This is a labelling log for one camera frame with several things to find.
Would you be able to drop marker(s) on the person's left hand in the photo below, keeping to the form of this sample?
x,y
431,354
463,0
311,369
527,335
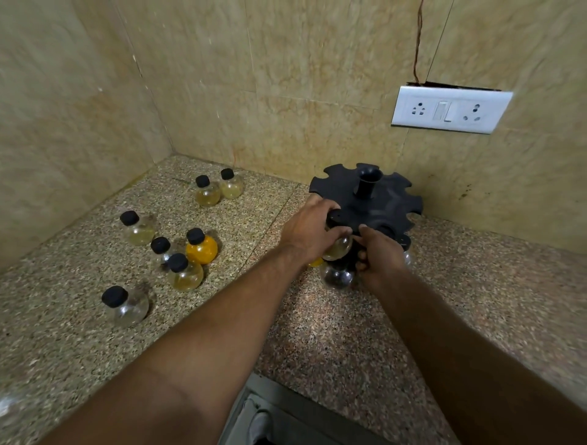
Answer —
x,y
307,234

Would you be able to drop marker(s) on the person's right hand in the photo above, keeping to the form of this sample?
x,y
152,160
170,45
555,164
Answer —
x,y
385,263

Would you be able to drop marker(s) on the clear small bottle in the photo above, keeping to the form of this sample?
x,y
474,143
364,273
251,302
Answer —
x,y
407,257
337,278

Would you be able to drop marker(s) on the yellow liquid small bottle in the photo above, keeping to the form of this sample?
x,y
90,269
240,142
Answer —
x,y
185,277
338,250

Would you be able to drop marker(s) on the black rotating bottle rack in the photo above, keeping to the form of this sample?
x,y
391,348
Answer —
x,y
390,201

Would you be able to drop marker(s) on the cluster of small capped bottles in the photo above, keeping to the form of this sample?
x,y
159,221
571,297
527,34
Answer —
x,y
206,196

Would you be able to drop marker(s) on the person's right forearm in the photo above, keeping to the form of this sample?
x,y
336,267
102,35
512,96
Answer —
x,y
481,367

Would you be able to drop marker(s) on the person's left forearm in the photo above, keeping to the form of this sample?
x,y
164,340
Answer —
x,y
183,362

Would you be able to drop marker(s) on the person's right white shoe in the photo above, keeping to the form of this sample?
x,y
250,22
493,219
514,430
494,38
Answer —
x,y
260,426

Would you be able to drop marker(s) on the wide white switchboard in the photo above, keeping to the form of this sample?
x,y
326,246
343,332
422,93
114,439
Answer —
x,y
493,114

